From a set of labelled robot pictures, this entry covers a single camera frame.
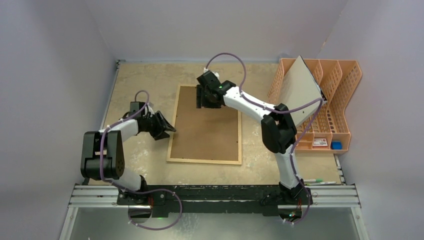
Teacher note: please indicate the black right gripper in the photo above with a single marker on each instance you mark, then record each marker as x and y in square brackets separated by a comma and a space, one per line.
[205, 97]

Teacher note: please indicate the grey white board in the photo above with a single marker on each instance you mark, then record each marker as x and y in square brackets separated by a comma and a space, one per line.
[299, 87]

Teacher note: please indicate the small red white box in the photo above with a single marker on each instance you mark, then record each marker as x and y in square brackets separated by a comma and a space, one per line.
[319, 143]

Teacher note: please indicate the orange plastic desk organizer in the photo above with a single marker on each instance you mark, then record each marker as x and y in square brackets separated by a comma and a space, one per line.
[338, 79]

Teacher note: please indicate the green capped marker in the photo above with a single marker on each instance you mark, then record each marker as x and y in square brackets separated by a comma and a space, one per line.
[311, 181]

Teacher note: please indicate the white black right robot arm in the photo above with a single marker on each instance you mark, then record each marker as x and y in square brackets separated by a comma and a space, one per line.
[278, 130]

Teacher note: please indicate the aluminium rail base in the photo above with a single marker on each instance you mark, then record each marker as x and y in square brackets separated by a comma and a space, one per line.
[267, 200]

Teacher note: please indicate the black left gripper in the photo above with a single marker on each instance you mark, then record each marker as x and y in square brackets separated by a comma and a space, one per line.
[159, 132]

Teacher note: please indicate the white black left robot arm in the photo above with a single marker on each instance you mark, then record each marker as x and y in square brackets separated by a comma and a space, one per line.
[102, 157]

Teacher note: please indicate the blue small block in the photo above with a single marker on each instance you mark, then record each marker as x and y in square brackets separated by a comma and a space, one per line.
[336, 145]

